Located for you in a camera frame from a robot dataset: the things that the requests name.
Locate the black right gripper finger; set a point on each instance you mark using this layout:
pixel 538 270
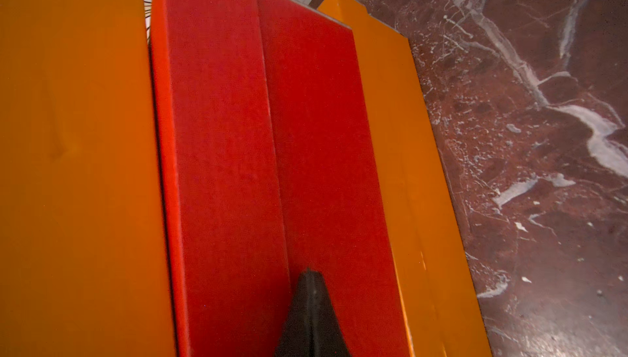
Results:
pixel 311 328

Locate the red shoebox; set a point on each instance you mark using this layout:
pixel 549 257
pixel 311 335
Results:
pixel 268 170

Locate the orange shoebox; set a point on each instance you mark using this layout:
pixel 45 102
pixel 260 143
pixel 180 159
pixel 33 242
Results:
pixel 83 257
pixel 439 301

